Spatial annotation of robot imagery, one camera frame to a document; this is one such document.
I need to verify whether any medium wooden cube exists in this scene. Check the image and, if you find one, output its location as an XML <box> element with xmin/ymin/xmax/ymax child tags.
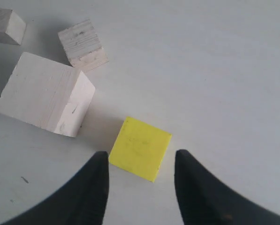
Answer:
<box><xmin>58</xmin><ymin>19</ymin><xmax>108</xmax><ymax>73</ymax></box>

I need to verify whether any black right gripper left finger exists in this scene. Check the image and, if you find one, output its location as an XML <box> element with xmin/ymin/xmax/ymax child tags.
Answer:
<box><xmin>5</xmin><ymin>151</ymin><xmax>109</xmax><ymax>225</ymax></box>

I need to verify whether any small wooden cube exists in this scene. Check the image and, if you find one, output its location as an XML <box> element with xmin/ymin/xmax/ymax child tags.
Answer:
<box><xmin>0</xmin><ymin>8</ymin><xmax>27</xmax><ymax>45</ymax></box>

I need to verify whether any yellow cube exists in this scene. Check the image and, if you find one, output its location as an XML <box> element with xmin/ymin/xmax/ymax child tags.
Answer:
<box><xmin>109</xmin><ymin>117</ymin><xmax>172</xmax><ymax>182</ymax></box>

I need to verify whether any large wooden cube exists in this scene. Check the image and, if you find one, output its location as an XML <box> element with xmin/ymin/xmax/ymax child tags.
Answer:
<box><xmin>0</xmin><ymin>52</ymin><xmax>95</xmax><ymax>137</ymax></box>

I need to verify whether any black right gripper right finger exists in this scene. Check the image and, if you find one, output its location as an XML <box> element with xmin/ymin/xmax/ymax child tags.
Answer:
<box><xmin>174</xmin><ymin>150</ymin><xmax>280</xmax><ymax>225</ymax></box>

